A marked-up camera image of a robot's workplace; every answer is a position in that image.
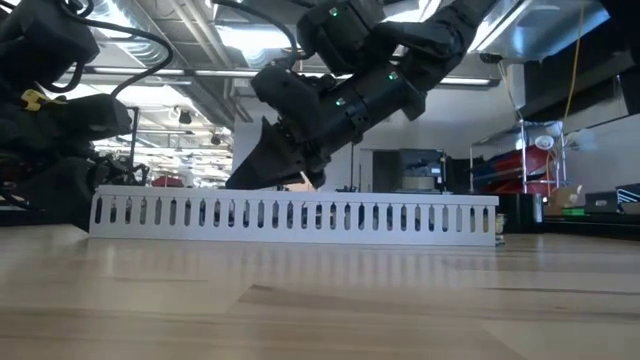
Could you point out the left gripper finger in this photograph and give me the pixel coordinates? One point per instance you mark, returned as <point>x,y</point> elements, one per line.
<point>65,190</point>

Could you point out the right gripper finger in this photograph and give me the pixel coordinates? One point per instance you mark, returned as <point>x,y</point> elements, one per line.
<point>270,167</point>
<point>271,134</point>

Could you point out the white duct cover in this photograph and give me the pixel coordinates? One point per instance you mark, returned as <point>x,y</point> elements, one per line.
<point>350,195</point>

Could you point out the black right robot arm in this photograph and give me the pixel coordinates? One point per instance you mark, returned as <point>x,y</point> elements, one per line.
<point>425,35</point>

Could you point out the red storage bins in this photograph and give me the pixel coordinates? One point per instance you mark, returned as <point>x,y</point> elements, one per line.
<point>505,165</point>

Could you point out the black box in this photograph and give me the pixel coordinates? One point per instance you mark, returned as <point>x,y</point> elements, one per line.
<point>522,210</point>

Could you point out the cardboard box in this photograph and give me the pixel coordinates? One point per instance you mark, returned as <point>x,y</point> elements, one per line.
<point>562,197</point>

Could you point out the black striped case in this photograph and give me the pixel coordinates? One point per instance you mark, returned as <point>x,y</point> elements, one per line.
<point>602,202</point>

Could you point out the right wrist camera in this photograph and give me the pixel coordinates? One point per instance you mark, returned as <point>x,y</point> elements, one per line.
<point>290,95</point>

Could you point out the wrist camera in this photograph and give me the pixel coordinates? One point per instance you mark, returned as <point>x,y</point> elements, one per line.
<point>290,95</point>
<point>95,117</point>

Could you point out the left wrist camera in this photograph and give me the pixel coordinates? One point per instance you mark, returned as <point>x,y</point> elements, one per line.
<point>95,117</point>

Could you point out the silver ventilation duct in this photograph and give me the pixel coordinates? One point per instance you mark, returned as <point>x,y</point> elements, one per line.
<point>200,95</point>

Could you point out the black metal gantry frame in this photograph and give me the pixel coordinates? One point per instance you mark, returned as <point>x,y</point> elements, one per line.
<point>134,130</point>

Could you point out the grey duct tape roll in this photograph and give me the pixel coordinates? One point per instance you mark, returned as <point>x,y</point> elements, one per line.
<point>417,184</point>

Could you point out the black upright post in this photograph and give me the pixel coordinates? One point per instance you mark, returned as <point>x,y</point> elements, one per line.
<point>456,175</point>

